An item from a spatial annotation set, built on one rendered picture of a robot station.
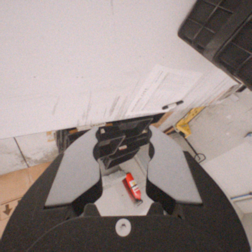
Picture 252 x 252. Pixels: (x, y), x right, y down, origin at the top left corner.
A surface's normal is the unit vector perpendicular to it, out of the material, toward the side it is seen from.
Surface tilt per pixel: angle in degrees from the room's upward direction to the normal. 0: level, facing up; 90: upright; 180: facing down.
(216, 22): 89
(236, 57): 89
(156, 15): 0
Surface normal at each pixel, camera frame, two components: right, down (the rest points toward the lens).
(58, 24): 0.47, 0.77
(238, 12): -0.76, 0.10
